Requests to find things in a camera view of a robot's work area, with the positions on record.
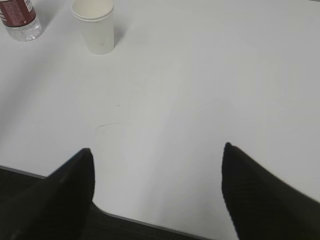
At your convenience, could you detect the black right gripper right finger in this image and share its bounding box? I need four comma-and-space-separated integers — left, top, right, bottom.
221, 142, 320, 240

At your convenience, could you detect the clear water bottle red label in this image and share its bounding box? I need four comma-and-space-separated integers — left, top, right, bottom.
0, 0, 43, 42

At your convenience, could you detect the white paper cup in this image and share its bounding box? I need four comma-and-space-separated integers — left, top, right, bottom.
71, 0, 115, 55

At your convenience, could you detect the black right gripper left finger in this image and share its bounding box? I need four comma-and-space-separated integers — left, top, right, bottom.
0, 148, 95, 240

